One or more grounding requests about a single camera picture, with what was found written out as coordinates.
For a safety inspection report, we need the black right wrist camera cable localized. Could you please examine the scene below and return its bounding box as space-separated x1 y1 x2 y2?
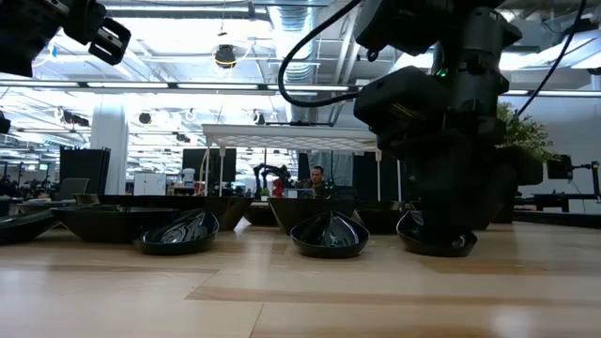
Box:
276 0 377 109

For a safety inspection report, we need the white pillar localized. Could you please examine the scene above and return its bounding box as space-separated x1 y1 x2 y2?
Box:
89 93 130 196

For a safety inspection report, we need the stack of black oval plates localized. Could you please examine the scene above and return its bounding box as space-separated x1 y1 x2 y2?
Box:
395 209 479 258

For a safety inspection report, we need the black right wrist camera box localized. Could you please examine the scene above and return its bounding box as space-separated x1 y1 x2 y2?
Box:
353 65 448 138

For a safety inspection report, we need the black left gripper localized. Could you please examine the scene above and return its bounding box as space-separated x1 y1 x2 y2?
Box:
87 17 133 67

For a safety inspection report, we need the grey laptop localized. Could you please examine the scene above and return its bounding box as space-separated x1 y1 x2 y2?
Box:
284 187 316 200

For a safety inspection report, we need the green potted plant black pot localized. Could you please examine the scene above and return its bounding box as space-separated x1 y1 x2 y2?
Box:
495 101 559 225

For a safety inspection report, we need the person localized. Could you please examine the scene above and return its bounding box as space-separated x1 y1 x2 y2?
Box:
305 164 331 199

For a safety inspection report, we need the black desk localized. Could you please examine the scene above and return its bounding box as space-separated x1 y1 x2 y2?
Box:
512 191 601 213

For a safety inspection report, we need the black square deep mini bowl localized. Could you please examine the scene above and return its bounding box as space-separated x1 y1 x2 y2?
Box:
73 193 254 235
268 197 357 236

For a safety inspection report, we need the white cabinet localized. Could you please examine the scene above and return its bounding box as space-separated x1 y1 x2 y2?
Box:
132 172 168 196

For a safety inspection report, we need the black room partition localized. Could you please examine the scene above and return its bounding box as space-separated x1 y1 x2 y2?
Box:
58 146 113 197

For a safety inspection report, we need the silver ventilation duct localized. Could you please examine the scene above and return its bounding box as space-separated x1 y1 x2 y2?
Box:
267 0 325 124

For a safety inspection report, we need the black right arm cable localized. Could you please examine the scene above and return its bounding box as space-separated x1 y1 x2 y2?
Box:
514 0 588 118

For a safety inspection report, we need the black aluminium rig frame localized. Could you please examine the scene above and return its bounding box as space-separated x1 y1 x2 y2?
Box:
511 209 601 231

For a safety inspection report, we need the black monitor on arm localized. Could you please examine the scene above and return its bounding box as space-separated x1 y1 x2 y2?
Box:
546 153 601 201

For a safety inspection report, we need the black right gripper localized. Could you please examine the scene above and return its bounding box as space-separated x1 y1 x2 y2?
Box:
375 116 508 245

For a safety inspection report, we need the black ceiling camera yellow cable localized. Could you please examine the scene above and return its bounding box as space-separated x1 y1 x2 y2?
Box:
212 43 239 70

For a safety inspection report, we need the white wire shelf rack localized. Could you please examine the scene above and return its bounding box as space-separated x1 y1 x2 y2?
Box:
200 123 382 198

